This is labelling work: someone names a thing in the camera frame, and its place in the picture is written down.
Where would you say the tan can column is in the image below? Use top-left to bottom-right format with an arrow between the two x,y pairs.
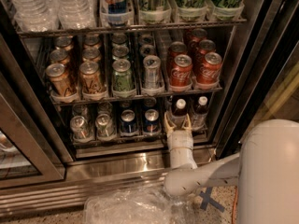
54,36 -> 74,51
79,62 -> 104,94
50,49 -> 70,66
46,63 -> 76,97
82,48 -> 102,63
83,35 -> 102,49

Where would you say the rear blue cola can right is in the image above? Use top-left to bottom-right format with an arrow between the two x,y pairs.
142,97 -> 157,111

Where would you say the clear plastic bin on floor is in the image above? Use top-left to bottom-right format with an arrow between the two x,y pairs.
83,186 -> 195,224

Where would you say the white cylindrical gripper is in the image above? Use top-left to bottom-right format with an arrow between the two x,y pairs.
164,111 -> 197,169

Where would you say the front green can middle shelf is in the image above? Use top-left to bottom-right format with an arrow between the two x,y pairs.
112,59 -> 134,91

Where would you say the middle wire shelf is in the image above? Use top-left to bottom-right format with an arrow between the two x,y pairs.
50,82 -> 221,105

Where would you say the front silver can middle shelf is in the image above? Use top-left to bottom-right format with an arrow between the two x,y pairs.
143,55 -> 161,89

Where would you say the front blue cola can right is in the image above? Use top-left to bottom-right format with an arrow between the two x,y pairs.
144,109 -> 159,133

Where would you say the rear red cola can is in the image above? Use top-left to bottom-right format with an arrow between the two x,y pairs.
183,28 -> 207,49

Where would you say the bottom wire shelf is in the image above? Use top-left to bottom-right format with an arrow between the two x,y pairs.
71,126 -> 208,147

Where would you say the front red cola can left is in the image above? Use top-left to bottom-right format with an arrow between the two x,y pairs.
170,54 -> 192,87

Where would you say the stainless fridge base grille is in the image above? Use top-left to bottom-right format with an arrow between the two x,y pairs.
0,147 -> 219,217

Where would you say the rear green can middle shelf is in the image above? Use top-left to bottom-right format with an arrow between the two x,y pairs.
111,33 -> 128,47

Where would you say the blue cola can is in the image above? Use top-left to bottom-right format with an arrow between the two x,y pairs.
121,109 -> 137,134
142,97 -> 157,111
144,109 -> 159,133

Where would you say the wire shelf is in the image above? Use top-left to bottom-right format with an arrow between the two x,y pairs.
71,126 -> 208,147
50,82 -> 221,105
16,18 -> 247,38

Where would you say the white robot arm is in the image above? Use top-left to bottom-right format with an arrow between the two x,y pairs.
164,119 -> 299,224

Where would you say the orange cable on floor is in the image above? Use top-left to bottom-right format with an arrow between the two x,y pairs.
231,187 -> 239,224

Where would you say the front blue cola can left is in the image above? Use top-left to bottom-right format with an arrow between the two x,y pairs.
121,109 -> 137,134

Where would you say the open glass fridge door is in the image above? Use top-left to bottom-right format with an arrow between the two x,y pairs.
214,0 -> 299,159

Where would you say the blue tape cross on floor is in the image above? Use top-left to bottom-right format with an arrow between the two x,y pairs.
199,187 -> 225,213

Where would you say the rear silver can middle shelf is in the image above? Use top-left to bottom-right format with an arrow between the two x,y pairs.
138,35 -> 154,47

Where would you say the dark bottle white cap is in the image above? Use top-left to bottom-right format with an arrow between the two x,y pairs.
190,96 -> 208,131
169,98 -> 187,129

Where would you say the top wire shelf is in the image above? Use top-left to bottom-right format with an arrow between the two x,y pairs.
16,18 -> 247,38

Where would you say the front red cola can right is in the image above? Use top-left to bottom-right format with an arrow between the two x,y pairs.
196,52 -> 222,84

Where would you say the red cola can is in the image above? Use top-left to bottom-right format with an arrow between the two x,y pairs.
196,52 -> 222,84
183,28 -> 207,49
193,39 -> 216,68
170,54 -> 192,87
166,41 -> 188,75

